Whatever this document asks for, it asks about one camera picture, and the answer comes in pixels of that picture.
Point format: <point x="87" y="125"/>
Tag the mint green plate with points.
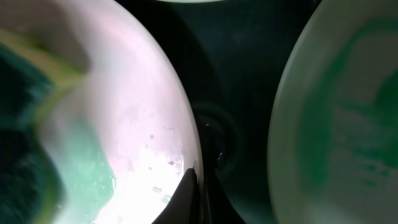
<point x="189" y="1"/>
<point x="332" y="146"/>

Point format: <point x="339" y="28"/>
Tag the black round tray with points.
<point x="229" y="56"/>

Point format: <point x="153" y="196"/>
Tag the green yellow scrub sponge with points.
<point x="33" y="81"/>

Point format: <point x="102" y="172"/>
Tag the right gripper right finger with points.
<point x="221" y="210"/>

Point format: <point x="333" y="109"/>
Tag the white pink plate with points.
<point x="122" y="138"/>

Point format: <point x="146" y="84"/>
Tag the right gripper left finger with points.
<point x="183" y="207"/>

